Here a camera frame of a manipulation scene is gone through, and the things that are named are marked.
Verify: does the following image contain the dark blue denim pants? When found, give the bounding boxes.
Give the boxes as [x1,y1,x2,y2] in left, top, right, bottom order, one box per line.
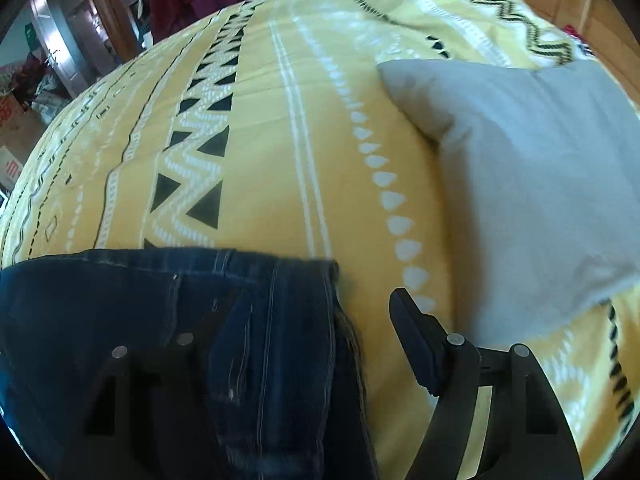
[1,248,378,479]

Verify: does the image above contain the yellow patterned bed cover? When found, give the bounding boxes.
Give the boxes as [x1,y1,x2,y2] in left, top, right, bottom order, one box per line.
[1,0,639,479]

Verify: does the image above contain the wooden headboard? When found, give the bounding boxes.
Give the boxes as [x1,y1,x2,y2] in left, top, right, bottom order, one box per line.
[524,0,639,101]

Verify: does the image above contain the grey pillow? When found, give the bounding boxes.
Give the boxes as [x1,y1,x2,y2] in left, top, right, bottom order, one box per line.
[378,60,639,347]

